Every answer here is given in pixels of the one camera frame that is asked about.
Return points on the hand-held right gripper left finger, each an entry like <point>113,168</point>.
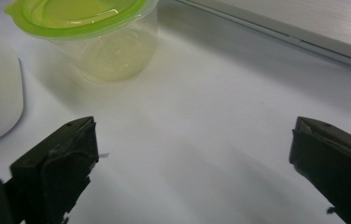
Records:
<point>58,168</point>

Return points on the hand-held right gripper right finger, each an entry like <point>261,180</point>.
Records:
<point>335,168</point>

